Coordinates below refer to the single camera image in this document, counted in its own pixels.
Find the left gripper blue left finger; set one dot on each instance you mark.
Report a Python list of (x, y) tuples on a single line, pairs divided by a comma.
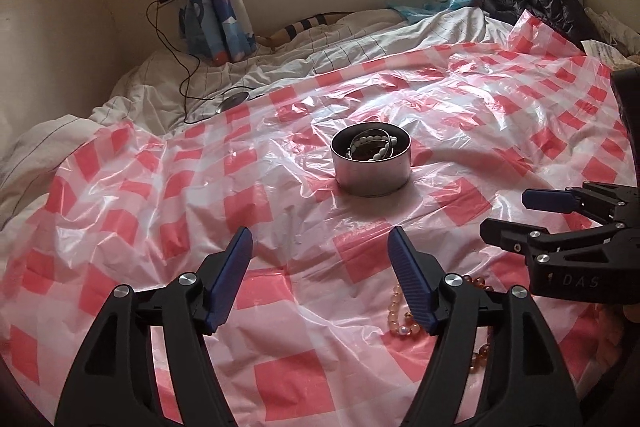
[(112, 380)]

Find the black striped pillow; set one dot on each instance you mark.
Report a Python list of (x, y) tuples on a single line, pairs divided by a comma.
[(289, 32)]

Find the red white checkered plastic sheet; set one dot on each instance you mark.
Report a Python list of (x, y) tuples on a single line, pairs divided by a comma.
[(308, 340)]

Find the round silver metal tin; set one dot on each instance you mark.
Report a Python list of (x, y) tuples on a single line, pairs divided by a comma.
[(365, 173)]

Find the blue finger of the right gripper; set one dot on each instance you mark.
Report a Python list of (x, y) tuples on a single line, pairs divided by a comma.
[(511, 236), (549, 200)]

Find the light blue plastic bag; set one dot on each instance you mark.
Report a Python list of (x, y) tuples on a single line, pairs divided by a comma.
[(413, 15)]

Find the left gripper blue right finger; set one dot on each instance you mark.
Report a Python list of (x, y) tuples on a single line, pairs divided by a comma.
[(526, 380)]

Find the white striped duvet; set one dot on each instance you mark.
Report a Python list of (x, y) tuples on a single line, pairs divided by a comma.
[(148, 94)]

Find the white paper pile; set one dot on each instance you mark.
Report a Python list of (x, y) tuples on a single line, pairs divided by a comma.
[(617, 46)]

